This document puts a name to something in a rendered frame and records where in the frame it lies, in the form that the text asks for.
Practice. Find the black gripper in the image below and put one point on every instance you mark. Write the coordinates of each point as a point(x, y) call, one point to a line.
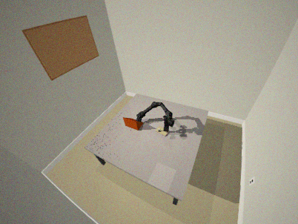
point(166, 128)

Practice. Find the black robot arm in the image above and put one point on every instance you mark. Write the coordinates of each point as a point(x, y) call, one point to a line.
point(167, 118)

